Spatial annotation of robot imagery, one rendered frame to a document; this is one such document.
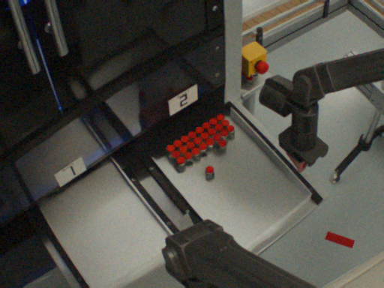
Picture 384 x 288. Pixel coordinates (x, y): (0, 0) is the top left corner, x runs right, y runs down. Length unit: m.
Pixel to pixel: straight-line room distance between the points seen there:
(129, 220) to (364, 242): 1.31
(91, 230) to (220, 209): 0.34
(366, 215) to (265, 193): 1.12
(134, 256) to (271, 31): 0.83
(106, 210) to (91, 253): 0.14
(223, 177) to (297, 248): 0.96
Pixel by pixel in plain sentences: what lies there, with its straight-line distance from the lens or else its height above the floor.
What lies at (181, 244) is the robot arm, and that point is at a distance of 0.64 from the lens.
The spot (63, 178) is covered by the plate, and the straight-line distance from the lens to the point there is 1.17.
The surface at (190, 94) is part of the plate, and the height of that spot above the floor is 1.03.
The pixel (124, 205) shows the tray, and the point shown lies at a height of 0.88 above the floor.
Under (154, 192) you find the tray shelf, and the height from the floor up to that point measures 0.88.
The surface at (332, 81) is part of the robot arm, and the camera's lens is 0.85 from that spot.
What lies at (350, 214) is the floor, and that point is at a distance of 2.28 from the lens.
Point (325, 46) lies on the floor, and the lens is 2.92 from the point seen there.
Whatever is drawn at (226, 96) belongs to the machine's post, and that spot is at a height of 0.93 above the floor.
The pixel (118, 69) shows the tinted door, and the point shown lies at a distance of 1.04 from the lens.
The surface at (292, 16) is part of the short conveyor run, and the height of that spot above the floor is 0.93.
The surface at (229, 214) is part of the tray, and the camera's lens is 1.23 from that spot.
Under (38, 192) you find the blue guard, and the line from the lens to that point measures 1.17.
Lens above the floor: 1.99
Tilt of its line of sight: 57 degrees down
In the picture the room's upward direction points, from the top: 4 degrees counter-clockwise
